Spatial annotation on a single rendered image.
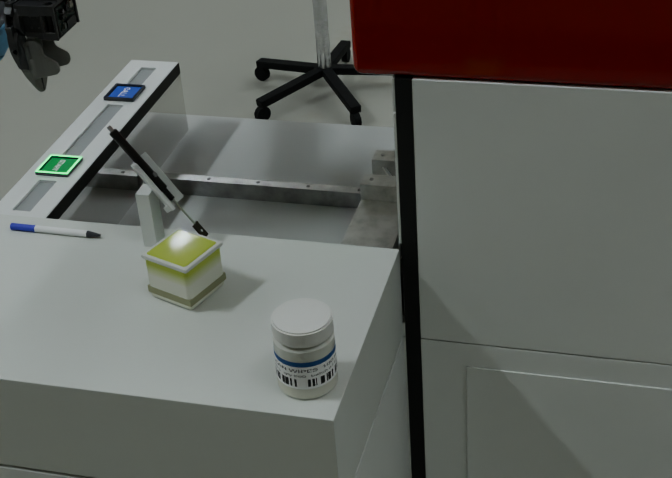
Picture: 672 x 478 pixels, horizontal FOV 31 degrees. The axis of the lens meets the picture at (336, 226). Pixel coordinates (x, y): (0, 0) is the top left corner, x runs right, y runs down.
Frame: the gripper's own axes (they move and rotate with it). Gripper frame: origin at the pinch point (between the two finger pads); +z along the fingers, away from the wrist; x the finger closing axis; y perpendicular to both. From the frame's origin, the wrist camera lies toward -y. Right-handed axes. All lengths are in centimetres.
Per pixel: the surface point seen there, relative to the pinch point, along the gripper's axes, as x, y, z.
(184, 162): 27.8, 9.2, 28.7
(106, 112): 19.7, 0.0, 15.1
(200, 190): 17.0, 16.4, 27.5
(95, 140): 9.2, 2.7, 14.7
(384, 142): 40, 43, 29
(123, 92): 25.8, 0.6, 14.2
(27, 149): 166, -111, 111
